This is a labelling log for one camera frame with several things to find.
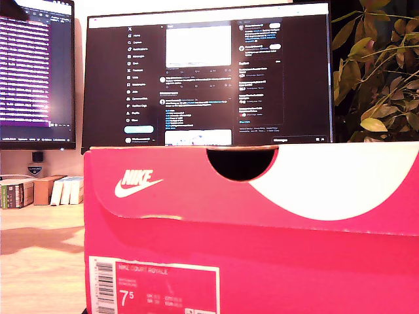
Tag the red Nike shoebox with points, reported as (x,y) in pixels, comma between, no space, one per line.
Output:
(248,248)

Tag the white slim box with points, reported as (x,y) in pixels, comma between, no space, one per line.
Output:
(66,193)
(56,193)
(78,191)

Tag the brown cardboard box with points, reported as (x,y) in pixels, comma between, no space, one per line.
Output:
(44,191)

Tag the monitor with dark web page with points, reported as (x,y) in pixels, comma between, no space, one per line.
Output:
(203,81)

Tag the grey shield-shaped badge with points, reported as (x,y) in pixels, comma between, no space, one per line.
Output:
(34,170)

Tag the green leafy house plant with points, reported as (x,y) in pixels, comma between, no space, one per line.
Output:
(376,95)

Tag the monitor with code text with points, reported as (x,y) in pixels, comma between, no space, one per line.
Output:
(32,75)

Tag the small black monitor mount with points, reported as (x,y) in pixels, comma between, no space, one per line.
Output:
(37,156)

